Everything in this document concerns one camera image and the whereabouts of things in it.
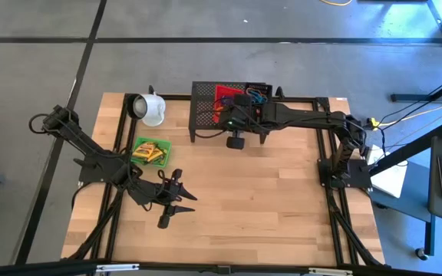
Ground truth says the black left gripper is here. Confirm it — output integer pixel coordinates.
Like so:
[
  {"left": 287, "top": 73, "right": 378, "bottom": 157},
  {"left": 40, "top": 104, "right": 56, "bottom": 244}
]
[{"left": 143, "top": 167, "right": 199, "bottom": 230}]

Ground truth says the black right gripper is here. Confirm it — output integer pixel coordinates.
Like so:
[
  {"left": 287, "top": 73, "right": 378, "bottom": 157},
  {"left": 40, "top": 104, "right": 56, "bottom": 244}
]
[{"left": 219, "top": 93, "right": 265, "bottom": 151}]

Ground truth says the red plastic basket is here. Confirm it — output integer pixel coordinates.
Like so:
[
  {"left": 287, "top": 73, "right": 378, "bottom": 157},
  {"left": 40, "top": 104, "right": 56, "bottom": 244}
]
[{"left": 213, "top": 84, "right": 246, "bottom": 124}]

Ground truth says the black plastic basket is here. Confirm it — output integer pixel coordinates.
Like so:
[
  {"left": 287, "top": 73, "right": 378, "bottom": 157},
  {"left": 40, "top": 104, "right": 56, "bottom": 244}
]
[{"left": 243, "top": 81, "right": 274, "bottom": 107}]

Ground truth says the black mesh shelf riser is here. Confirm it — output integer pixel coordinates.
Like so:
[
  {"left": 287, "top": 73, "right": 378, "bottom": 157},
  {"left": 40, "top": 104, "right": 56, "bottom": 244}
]
[{"left": 188, "top": 80, "right": 271, "bottom": 145}]

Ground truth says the green plastic basket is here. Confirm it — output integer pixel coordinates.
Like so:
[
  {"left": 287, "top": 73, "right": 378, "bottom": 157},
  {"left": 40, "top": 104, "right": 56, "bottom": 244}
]
[{"left": 130, "top": 136, "right": 173, "bottom": 169}]

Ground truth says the white mug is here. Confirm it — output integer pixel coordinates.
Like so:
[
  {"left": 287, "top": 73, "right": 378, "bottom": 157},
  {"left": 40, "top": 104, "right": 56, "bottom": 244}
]
[{"left": 126, "top": 92, "right": 167, "bottom": 128}]

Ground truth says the white box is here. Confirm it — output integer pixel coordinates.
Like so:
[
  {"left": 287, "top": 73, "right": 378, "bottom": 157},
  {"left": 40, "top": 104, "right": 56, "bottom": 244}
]
[{"left": 365, "top": 144, "right": 409, "bottom": 199}]

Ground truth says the black crossbeam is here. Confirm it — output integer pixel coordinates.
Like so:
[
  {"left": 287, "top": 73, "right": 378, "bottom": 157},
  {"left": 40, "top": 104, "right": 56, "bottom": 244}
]
[{"left": 0, "top": 258, "right": 442, "bottom": 276}]

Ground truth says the blue grey side table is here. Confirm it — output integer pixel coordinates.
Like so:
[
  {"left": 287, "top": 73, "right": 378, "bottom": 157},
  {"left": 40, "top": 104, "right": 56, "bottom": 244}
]
[{"left": 369, "top": 160, "right": 437, "bottom": 262}]

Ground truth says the silver metal bracket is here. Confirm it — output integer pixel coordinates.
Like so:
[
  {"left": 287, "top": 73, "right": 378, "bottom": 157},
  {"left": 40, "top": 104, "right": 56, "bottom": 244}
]
[
  {"left": 308, "top": 267, "right": 355, "bottom": 276},
  {"left": 95, "top": 263, "right": 140, "bottom": 274}
]

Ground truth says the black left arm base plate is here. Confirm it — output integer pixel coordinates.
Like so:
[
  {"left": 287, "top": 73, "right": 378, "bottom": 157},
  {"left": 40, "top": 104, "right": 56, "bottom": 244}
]
[{"left": 78, "top": 153, "right": 133, "bottom": 185}]

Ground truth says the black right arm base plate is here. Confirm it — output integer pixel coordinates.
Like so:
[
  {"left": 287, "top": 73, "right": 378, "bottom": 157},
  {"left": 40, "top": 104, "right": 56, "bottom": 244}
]
[{"left": 318, "top": 159, "right": 374, "bottom": 190}]

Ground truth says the yellow floor cable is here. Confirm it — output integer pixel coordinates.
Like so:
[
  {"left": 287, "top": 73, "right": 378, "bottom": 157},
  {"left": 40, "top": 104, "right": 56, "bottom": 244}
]
[{"left": 319, "top": 0, "right": 355, "bottom": 7}]

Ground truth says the pale cable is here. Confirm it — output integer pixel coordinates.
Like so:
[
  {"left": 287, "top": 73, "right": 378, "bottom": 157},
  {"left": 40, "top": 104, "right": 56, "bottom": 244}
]
[{"left": 378, "top": 103, "right": 442, "bottom": 127}]

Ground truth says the black cable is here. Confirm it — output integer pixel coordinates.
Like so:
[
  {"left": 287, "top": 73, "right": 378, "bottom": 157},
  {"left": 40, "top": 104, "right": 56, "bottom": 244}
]
[{"left": 380, "top": 79, "right": 442, "bottom": 130}]

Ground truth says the black desk frame bar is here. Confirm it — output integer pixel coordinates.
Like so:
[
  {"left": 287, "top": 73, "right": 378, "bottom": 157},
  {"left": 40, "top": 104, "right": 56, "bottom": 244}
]
[
  {"left": 370, "top": 122, "right": 442, "bottom": 178},
  {"left": 390, "top": 81, "right": 442, "bottom": 104}
]

